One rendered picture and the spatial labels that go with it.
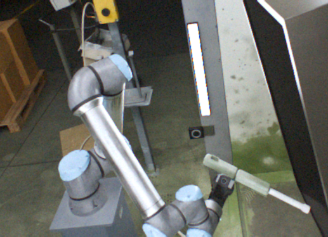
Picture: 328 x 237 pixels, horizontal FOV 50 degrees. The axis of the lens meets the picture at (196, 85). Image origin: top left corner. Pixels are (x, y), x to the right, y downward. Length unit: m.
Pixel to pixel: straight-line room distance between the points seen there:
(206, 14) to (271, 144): 1.03
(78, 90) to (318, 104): 0.77
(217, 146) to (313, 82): 1.59
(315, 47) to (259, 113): 1.47
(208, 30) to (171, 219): 1.14
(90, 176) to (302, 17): 1.26
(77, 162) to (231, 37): 1.07
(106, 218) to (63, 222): 0.22
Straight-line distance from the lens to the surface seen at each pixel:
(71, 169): 1.73
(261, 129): 2.42
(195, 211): 1.31
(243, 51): 2.11
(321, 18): 0.89
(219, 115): 2.32
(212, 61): 2.12
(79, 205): 1.85
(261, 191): 1.59
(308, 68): 0.93
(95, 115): 1.26
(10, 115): 4.18
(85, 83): 1.28
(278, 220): 2.44
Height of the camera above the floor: 1.93
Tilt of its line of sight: 29 degrees down
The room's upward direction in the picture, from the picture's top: 9 degrees counter-clockwise
